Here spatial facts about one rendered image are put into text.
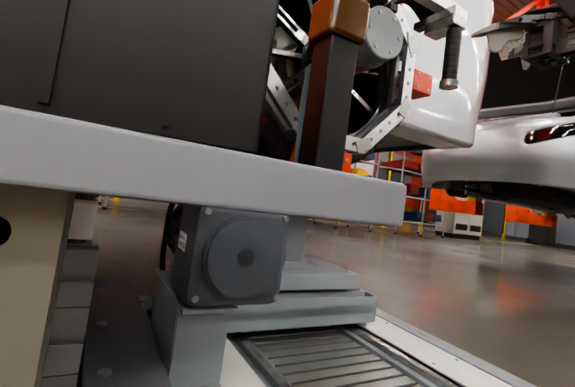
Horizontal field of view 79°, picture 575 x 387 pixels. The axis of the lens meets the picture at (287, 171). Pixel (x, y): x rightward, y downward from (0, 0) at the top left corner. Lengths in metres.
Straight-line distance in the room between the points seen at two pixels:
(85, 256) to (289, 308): 0.61
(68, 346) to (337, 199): 0.38
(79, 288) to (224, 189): 0.33
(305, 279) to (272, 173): 0.83
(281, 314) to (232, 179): 0.80
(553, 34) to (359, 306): 0.80
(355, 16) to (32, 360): 0.31
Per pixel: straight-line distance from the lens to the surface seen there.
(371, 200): 0.23
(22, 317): 0.21
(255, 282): 0.62
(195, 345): 0.68
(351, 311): 1.09
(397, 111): 1.12
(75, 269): 0.48
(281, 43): 1.22
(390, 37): 0.93
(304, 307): 0.99
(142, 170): 0.17
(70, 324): 0.50
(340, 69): 0.31
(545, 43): 0.84
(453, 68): 0.96
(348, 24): 0.32
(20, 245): 0.21
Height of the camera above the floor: 0.43
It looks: 4 degrees up
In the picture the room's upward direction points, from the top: 8 degrees clockwise
